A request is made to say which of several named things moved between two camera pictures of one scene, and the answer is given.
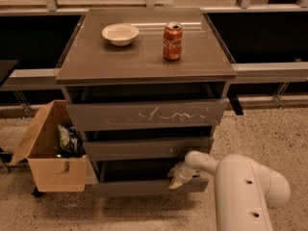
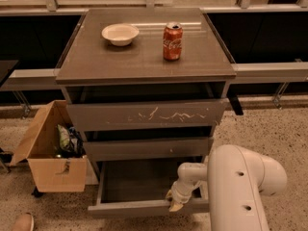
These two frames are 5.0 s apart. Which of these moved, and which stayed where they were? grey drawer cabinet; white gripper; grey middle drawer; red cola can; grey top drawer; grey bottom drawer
Moved: grey bottom drawer; white gripper
Stayed: grey drawer cabinet; grey middle drawer; red cola can; grey top drawer
